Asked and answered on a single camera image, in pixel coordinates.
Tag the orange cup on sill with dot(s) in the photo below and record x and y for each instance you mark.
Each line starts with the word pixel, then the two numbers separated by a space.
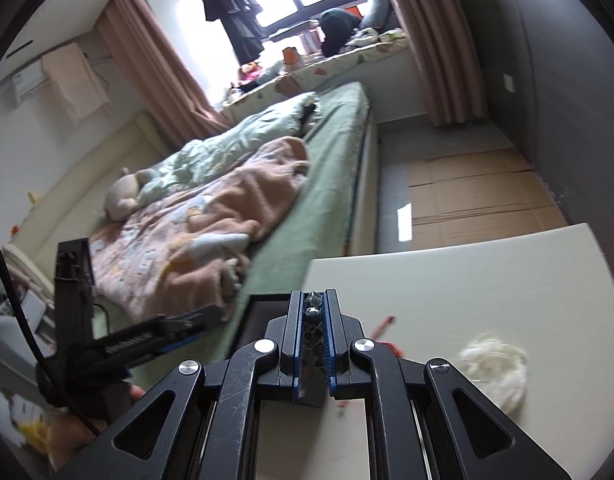
pixel 292 59

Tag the bed with green sheet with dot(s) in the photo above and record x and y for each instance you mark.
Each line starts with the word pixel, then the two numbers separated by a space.
pixel 318 225

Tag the floral window seat cushion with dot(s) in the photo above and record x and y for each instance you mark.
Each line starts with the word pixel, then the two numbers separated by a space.
pixel 280 81

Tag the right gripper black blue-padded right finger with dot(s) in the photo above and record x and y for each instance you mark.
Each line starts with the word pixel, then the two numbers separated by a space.
pixel 424 420

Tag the pink curtain right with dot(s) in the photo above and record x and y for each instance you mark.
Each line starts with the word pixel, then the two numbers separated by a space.
pixel 447 63

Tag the flattened cardboard on floor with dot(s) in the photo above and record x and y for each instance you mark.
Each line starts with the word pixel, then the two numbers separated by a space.
pixel 477 197

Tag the pink curtain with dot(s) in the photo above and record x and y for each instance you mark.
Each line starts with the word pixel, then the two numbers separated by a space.
pixel 146 57
pixel 447 63

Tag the black bag on sill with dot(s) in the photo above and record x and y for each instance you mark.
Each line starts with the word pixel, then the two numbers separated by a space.
pixel 338 25

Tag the light green quilt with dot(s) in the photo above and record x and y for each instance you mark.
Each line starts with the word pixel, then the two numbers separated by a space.
pixel 202 161

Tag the beige plush toy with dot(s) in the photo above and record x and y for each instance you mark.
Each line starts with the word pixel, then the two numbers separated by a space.
pixel 122 198

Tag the pink fleece blanket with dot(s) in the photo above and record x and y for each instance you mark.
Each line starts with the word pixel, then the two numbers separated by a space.
pixel 191 249

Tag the pink towel on wall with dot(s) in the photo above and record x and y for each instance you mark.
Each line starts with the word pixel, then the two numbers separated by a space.
pixel 74 83

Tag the dark hanging clothes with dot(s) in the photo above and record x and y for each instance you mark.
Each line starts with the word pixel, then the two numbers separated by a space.
pixel 239 19

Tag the black jewelry box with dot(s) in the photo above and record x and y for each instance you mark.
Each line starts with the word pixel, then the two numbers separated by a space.
pixel 286 319

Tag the white organza pouch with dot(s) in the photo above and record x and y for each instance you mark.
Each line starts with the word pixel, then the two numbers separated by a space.
pixel 498 369

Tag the white wall socket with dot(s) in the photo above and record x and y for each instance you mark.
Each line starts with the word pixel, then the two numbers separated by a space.
pixel 508 83

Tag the wall air conditioner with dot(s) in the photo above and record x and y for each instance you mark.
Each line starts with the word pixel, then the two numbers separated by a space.
pixel 28 80

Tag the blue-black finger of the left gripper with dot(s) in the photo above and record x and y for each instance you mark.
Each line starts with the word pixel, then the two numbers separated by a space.
pixel 146 341

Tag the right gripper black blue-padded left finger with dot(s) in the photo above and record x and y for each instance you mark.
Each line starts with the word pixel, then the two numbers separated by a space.
pixel 198 422

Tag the pink curtain left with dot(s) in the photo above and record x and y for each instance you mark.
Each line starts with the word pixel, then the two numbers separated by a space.
pixel 146 57

